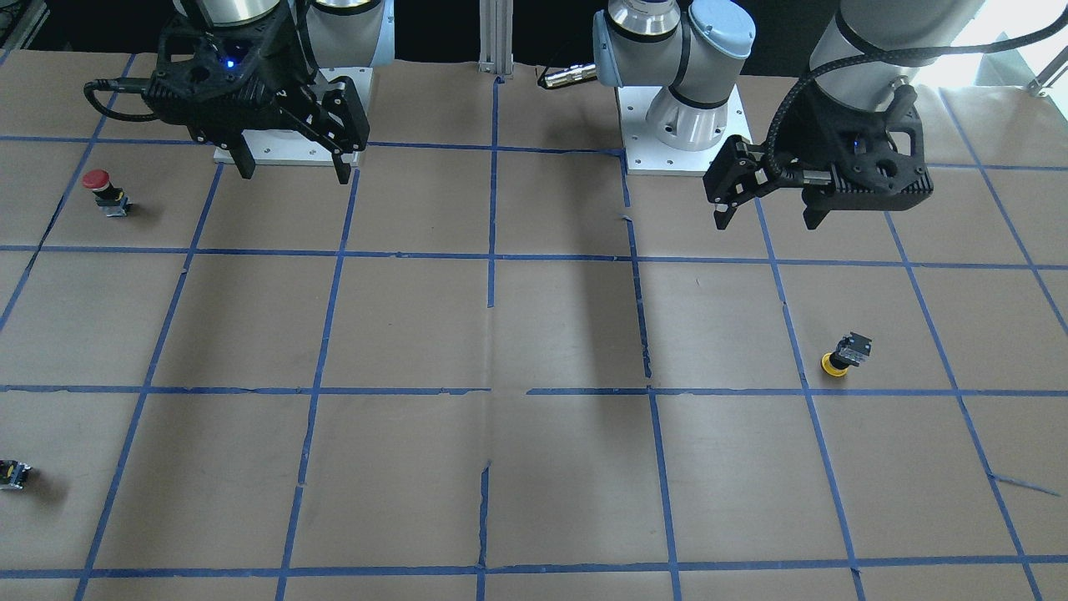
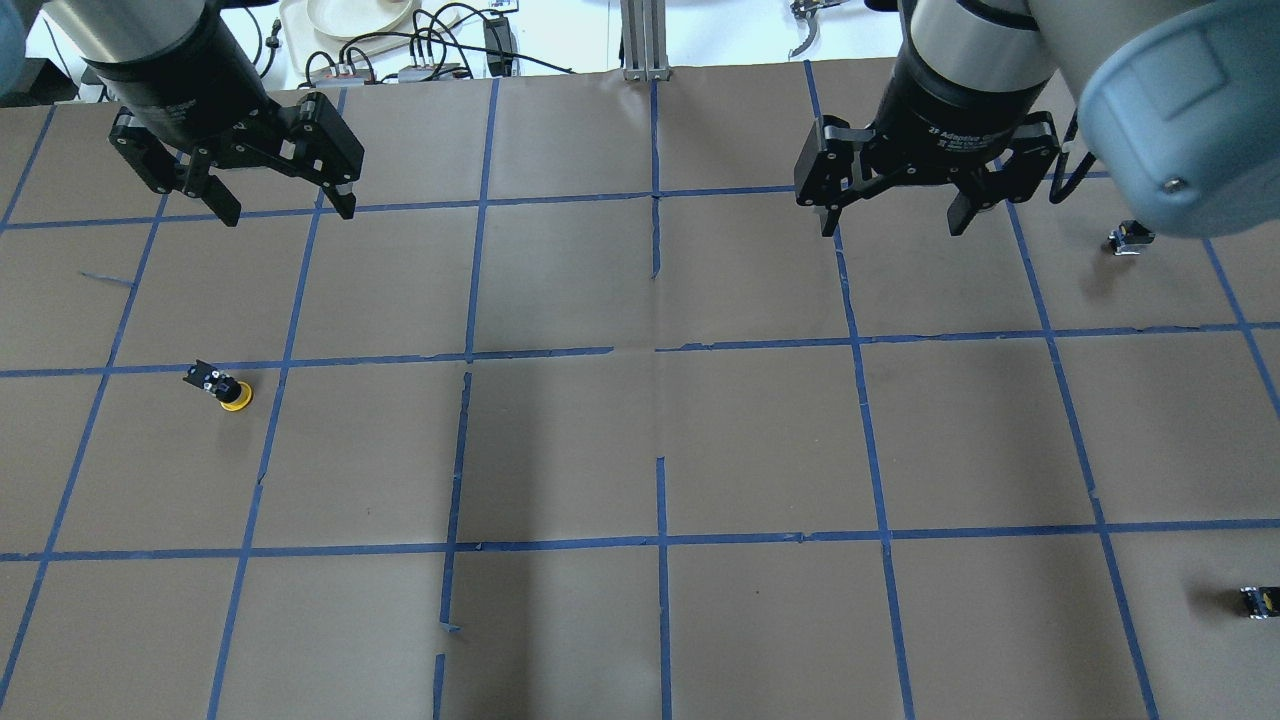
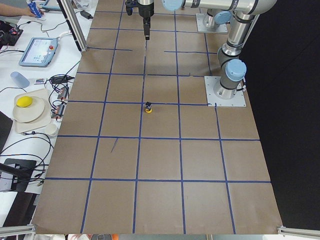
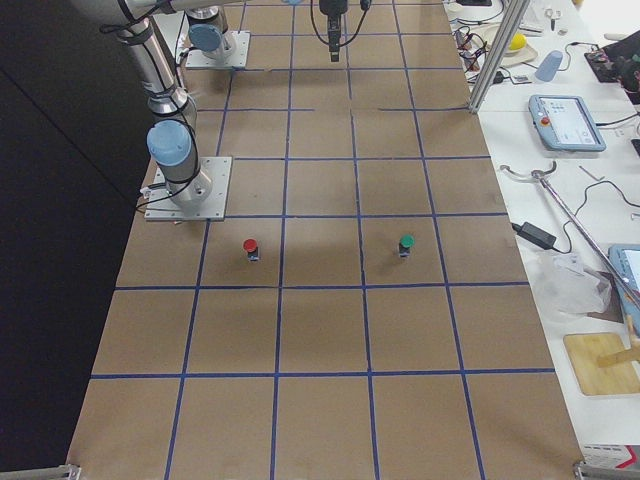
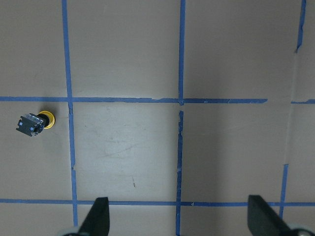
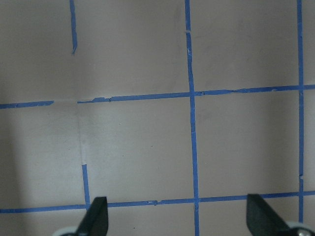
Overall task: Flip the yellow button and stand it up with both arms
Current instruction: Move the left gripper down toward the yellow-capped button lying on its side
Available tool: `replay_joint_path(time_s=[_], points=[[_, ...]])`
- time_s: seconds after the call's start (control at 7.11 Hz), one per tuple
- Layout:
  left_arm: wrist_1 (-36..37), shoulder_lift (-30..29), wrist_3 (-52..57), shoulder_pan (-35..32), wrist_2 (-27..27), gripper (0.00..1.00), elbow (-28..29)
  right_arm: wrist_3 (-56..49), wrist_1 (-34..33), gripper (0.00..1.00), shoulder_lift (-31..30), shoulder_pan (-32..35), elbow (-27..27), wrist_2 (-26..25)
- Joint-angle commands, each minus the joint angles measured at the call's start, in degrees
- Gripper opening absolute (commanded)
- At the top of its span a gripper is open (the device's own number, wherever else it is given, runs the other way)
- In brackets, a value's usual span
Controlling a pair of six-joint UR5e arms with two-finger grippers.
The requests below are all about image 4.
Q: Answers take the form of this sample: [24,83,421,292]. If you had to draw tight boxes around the metal cane with handle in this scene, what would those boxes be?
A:
[499,160,639,307]

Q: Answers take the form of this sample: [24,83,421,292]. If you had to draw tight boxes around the clear plastic bag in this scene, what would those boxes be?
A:
[533,253,612,314]

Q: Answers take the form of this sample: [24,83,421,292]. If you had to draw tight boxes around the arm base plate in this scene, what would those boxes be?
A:
[143,157,233,221]
[186,26,250,70]

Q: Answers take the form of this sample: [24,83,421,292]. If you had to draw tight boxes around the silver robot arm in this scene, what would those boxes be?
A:
[77,1,235,221]
[185,1,349,63]

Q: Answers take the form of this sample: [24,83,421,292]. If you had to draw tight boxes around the blue plastic cup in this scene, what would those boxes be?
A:
[534,50,563,83]

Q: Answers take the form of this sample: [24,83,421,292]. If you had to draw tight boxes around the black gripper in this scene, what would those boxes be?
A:
[319,0,348,63]

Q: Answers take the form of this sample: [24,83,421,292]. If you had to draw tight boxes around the yellow fruit on tray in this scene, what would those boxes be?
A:
[508,33,527,52]

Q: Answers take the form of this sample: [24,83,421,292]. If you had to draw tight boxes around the red push button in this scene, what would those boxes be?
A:
[243,238,260,262]

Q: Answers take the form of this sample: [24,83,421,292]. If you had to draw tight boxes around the aluminium frame post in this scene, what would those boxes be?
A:
[468,0,530,114]

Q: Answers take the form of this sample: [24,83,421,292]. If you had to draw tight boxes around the black power adapter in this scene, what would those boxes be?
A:
[516,222,556,250]

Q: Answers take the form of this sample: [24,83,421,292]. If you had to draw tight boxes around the green push button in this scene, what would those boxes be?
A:
[398,234,415,258]

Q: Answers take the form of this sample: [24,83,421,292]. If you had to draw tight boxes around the wooden cutting board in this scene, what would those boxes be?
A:
[563,333,639,396]

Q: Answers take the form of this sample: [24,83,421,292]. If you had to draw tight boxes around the beige tray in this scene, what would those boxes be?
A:
[477,25,538,67]

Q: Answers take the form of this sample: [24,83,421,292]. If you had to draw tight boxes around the blue teach pendant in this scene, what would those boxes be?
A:
[608,244,640,331]
[528,95,606,152]

